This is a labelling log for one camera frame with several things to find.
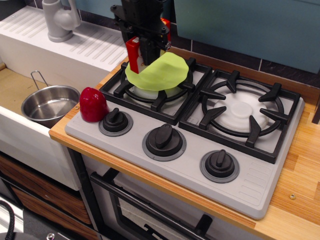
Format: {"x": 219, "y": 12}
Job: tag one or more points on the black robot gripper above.
{"x": 142, "y": 18}

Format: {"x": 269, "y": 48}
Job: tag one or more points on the red cereal box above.
{"x": 135, "y": 55}

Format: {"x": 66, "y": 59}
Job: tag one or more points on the red toy sweet potato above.
{"x": 93, "y": 105}

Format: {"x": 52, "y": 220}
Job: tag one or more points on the lime green plate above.
{"x": 167, "y": 72}

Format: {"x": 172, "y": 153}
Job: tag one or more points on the stainless steel pot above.
{"x": 49, "y": 105}

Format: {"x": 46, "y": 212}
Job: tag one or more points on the white toy sink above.
{"x": 27, "y": 55}

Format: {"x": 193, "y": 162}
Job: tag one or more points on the black left burner grate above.
{"x": 168, "y": 110}

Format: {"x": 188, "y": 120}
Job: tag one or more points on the black burner grate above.
{"x": 282, "y": 106}
{"x": 168, "y": 110}

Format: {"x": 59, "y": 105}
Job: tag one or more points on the black left stove knob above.
{"x": 116, "y": 123}

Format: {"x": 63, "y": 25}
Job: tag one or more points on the black stove knob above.
{"x": 164, "y": 143}
{"x": 219, "y": 166}
{"x": 116, "y": 123}

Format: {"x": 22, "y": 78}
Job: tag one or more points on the black middle stove knob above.
{"x": 164, "y": 143}

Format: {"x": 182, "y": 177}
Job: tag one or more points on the grey toy faucet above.
{"x": 60, "y": 22}

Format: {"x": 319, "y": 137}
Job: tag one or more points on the white right burner disc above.
{"x": 240, "y": 107}

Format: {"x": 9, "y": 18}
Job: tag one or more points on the grey toy stove top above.
{"x": 250, "y": 193}

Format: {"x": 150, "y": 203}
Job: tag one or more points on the black right burner grate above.
{"x": 282, "y": 106}

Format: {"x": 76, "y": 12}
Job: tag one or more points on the black right stove knob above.
{"x": 219, "y": 166}

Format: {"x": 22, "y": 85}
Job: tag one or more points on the wooden drawer fronts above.
{"x": 47, "y": 198}

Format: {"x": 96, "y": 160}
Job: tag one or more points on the black oven door handle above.
{"x": 195, "y": 234}

